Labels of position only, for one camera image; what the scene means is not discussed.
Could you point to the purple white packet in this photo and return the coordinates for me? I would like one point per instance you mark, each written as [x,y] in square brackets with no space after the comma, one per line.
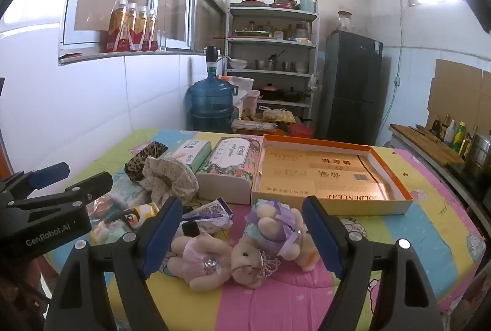
[213,216]

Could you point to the small black object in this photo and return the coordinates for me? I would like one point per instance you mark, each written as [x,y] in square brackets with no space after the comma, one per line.
[190,229]

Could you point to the water pump dispenser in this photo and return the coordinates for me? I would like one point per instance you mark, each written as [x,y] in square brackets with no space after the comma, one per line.
[210,56]

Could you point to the metal steamer pot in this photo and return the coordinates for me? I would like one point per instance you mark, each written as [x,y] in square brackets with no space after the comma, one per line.
[479,154]

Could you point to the glass tumbler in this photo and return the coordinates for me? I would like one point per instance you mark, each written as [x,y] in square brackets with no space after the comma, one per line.
[162,41]

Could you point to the row of condiment jars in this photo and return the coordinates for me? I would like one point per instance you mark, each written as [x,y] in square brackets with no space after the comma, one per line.
[287,31]

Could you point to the kitchen counter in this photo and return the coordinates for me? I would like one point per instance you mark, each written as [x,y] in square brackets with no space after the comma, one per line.
[460,181]

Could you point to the teddy bear pink dress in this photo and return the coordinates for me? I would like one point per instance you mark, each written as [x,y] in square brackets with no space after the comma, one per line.
[203,258]

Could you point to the dark refrigerator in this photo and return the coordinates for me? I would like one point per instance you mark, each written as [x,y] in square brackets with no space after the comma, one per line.
[349,85]

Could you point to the green plastic bottle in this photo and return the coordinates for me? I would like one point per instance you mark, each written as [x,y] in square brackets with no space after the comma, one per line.
[459,135]

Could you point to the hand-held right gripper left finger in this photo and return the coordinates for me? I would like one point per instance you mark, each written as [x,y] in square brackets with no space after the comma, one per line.
[163,237]

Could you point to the leopard print pouch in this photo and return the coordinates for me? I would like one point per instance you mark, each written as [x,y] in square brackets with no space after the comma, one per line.
[144,160]

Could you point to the cardboard wall cover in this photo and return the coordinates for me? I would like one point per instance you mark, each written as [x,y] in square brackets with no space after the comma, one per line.
[456,89]

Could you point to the red clay pot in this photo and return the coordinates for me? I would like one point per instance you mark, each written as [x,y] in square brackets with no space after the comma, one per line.
[271,92]

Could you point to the stack of white bowls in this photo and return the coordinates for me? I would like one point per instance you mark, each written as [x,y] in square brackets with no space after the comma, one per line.
[238,64]

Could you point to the orange shallow cardboard box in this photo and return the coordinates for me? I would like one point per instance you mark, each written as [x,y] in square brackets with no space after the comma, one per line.
[326,177]

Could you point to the white plastic bucket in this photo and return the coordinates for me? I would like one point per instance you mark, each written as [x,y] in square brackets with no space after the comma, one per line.
[253,100]

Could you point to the metal bowls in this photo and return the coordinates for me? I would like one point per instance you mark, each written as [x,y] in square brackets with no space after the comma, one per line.
[297,66]

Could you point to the cream dotted cloth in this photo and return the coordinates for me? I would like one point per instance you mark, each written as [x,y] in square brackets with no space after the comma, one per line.
[168,177]

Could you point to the red plastic colander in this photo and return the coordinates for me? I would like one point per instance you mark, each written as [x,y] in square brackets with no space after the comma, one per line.
[301,130]

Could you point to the white plastic bottle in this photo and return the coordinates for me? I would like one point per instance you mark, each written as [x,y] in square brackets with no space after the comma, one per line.
[450,133]

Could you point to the teddy bear purple dress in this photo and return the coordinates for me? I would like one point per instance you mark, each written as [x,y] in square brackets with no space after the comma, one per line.
[276,231]

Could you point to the green white tissue pack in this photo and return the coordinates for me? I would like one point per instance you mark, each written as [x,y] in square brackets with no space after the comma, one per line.
[128,193]

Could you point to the egg tray in plastic bag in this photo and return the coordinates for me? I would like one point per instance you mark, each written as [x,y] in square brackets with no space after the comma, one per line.
[278,116]

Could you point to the packet of noodles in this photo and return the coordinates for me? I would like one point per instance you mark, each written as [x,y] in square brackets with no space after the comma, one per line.
[253,125]

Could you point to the dark sauce bottle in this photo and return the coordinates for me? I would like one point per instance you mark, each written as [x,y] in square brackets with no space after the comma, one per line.
[436,126]

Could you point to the white flour bag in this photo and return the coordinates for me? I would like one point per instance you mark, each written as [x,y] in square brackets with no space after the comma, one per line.
[239,83]

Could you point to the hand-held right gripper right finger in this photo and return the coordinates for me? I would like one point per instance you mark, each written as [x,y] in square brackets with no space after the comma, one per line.
[321,237]

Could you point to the brown sauce bottle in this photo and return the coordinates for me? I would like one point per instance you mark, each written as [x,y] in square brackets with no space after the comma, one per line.
[445,125]

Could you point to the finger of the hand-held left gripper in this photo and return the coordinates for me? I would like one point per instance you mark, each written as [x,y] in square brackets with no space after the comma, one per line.
[50,174]
[90,187]

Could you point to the red pot with glass lid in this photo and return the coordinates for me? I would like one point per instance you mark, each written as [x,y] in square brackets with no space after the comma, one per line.
[284,3]

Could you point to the wooden cutting board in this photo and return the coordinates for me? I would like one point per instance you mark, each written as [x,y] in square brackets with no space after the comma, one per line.
[425,145]

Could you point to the glass jar red lid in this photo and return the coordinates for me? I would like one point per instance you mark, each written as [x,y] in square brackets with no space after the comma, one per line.
[344,22]

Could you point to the bunch of bananas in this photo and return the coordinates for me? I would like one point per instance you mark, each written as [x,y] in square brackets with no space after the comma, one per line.
[251,117]

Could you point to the green tray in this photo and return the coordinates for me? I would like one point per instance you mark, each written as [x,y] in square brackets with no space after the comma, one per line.
[251,33]

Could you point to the yellow black plush toy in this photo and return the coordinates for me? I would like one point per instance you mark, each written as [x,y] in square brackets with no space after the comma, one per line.
[132,216]

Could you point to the red plate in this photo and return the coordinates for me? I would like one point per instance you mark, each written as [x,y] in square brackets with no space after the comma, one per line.
[253,2]

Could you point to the teal canister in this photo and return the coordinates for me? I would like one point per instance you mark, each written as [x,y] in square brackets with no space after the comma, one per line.
[308,4]

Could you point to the green tissue box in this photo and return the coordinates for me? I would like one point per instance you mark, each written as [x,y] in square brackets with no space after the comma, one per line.
[191,152]

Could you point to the floral tissue box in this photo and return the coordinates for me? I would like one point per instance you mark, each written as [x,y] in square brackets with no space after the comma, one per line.
[226,158]

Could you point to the blue water jug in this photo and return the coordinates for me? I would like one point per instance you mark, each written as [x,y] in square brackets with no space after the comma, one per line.
[211,97]

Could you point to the pale green puff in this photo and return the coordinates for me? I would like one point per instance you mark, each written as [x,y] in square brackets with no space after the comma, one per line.
[105,233]

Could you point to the white metal shelf rack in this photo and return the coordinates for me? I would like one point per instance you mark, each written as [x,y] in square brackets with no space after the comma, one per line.
[268,42]

